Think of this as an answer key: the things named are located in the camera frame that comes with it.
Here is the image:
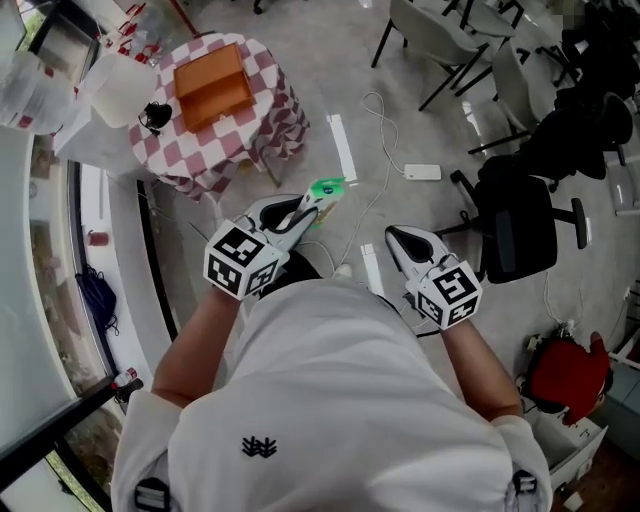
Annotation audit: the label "black headset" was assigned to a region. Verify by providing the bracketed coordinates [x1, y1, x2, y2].
[138, 100, 174, 138]

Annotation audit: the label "dark blue drawstring bag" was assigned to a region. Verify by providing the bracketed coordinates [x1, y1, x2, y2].
[73, 263, 122, 337]

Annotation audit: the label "wooden table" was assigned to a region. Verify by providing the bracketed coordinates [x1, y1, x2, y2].
[234, 158, 283, 189]

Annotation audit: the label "black bottle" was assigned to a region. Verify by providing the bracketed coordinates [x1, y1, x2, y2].
[113, 378, 147, 405]

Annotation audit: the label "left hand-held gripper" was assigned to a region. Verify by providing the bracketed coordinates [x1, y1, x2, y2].
[202, 194, 321, 302]

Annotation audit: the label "person's black trousers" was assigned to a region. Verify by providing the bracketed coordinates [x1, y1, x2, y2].
[276, 248, 324, 289]

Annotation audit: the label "white power strip cable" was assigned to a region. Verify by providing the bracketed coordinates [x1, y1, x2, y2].
[360, 90, 407, 174]

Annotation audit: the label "grey chair black legs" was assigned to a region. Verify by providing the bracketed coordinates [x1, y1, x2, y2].
[451, 0, 522, 42]
[370, 0, 491, 113]
[466, 40, 540, 156]

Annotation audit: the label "white floor cable cover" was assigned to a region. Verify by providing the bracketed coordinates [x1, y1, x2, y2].
[326, 113, 359, 184]
[360, 243, 386, 297]

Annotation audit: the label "black fabric chair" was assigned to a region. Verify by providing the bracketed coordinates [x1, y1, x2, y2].
[519, 91, 636, 182]

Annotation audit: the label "white plastic bag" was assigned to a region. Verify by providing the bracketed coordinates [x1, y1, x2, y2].
[0, 48, 82, 137]

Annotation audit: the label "black swivel office chair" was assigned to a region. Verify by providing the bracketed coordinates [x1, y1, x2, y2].
[433, 153, 587, 286]

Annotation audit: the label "red bag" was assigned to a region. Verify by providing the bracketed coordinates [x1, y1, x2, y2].
[528, 331, 615, 427]

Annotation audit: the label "person's right forearm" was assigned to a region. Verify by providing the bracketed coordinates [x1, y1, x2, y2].
[438, 318, 525, 422]

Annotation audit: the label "black window frame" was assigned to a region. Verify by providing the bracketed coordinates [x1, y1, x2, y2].
[0, 373, 117, 512]

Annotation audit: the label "thin white cable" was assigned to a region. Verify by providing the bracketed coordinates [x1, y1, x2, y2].
[323, 162, 394, 275]

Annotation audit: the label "white carton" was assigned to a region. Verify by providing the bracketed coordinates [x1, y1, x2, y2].
[51, 98, 152, 177]

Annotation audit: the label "white bucket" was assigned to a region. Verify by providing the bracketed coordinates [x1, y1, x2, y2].
[91, 53, 159, 129]

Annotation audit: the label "green small object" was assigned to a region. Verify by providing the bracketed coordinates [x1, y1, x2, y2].
[298, 176, 347, 232]

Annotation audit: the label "stack of red white items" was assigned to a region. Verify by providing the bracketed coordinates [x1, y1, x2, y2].
[101, 0, 167, 65]

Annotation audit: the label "white power strip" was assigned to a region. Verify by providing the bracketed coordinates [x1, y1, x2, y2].
[403, 163, 443, 182]

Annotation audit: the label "person's white shirt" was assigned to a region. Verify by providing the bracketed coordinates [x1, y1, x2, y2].
[109, 277, 554, 512]

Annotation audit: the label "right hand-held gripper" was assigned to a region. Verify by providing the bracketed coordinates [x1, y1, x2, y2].
[384, 224, 484, 332]

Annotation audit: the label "open white cardboard box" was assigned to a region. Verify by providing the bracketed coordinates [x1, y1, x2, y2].
[528, 413, 610, 482]

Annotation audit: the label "red white checkered tablecloth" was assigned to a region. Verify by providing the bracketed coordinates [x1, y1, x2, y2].
[128, 31, 312, 202]

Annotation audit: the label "person's left forearm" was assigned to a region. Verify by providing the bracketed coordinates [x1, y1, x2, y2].
[150, 287, 247, 410]

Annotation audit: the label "orange wooden box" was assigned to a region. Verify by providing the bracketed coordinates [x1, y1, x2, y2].
[172, 42, 258, 134]

